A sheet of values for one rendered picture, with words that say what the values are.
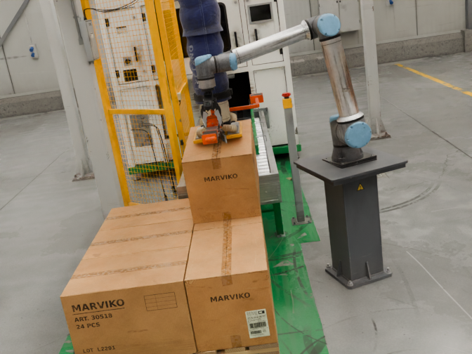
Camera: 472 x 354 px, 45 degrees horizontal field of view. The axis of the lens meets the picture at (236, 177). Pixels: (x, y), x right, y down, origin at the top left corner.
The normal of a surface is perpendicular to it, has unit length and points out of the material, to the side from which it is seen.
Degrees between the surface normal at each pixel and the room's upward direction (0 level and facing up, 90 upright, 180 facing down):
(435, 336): 0
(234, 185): 97
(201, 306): 90
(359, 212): 90
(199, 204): 97
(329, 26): 80
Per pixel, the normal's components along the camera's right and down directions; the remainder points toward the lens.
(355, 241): 0.34, 0.23
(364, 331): -0.15, -0.94
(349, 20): 0.00, 0.30
